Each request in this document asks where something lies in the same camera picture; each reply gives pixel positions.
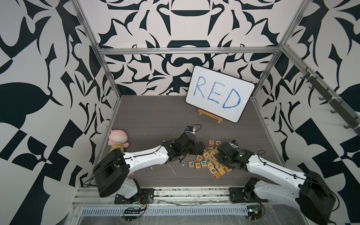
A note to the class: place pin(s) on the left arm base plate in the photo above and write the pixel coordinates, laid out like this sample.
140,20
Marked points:
145,196

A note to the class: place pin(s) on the wooden block letter J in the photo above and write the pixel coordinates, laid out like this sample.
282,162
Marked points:
218,166

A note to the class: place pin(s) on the black hook rack rail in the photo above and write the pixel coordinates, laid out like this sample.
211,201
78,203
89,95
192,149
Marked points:
329,96

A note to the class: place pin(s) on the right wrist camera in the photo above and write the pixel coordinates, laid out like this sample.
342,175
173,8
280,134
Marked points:
234,144

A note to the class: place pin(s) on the small wooden easel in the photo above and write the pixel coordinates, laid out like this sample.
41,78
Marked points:
201,112

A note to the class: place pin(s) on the right circuit board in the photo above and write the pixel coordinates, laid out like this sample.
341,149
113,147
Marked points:
255,212

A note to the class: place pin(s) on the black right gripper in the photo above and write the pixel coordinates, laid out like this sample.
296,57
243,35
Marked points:
218,156

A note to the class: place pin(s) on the wooden block letter G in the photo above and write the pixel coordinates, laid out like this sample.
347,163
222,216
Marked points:
199,158

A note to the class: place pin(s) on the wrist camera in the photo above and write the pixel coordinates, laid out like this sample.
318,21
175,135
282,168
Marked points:
234,144
190,129

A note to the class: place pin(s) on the circuit board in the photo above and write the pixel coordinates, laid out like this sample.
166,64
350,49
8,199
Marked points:
255,212
131,214

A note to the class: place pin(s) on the white perforated cable duct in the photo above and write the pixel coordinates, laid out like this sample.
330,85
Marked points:
193,210

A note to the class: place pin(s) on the left circuit board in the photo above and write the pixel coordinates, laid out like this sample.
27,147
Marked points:
131,214

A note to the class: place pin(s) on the pink plush toy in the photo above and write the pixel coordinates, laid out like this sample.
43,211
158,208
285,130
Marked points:
118,140

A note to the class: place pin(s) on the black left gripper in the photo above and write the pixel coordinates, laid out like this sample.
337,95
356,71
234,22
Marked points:
200,148

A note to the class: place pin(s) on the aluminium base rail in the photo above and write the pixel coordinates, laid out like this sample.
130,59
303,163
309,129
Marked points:
172,195

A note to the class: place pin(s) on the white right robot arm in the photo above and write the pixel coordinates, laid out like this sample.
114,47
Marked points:
306,192

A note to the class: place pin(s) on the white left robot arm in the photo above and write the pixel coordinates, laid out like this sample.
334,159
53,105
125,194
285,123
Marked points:
111,173

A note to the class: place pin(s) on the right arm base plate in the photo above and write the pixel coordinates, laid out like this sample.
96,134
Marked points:
243,195

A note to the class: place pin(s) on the yellow faced wooden block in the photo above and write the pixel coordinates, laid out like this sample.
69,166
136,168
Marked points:
217,174

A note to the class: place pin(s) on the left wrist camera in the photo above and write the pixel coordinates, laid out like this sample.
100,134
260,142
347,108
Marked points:
190,129

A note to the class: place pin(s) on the aluminium frame crossbar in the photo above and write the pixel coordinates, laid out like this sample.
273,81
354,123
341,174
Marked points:
187,50

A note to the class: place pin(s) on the white whiteboard with RED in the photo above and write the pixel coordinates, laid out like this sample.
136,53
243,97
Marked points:
219,94

